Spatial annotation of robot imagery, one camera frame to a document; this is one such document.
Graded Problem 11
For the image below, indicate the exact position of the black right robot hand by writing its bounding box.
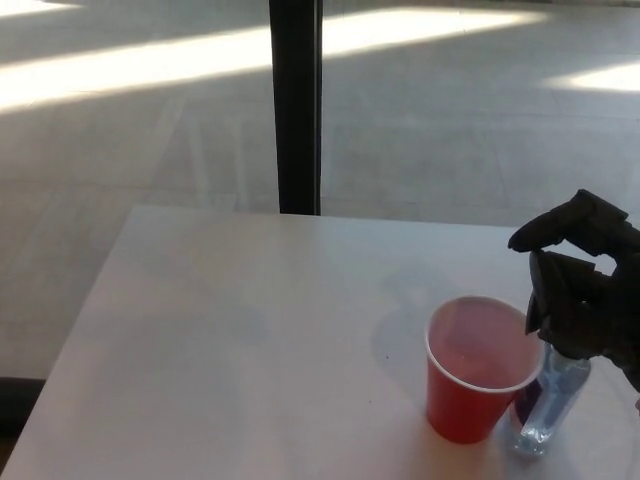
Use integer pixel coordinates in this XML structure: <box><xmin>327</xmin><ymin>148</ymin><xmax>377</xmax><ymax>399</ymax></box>
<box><xmin>507</xmin><ymin>188</ymin><xmax>640</xmax><ymax>396</ymax></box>

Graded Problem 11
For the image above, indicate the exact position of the clear soap pump bottle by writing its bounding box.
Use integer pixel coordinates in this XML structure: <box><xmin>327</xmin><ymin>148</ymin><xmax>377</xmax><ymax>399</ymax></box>
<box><xmin>508</xmin><ymin>342</ymin><xmax>592</xmax><ymax>456</ymax></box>

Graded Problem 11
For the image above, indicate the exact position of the red plastic cup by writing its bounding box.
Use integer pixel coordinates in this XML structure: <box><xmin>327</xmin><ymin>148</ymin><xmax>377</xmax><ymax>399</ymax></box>
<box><xmin>424</xmin><ymin>295</ymin><xmax>544</xmax><ymax>444</ymax></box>

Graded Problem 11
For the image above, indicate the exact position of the black vertical window post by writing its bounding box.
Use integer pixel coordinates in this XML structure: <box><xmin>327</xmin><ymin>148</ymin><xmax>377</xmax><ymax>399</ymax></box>
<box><xmin>268</xmin><ymin>0</ymin><xmax>324</xmax><ymax>216</ymax></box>

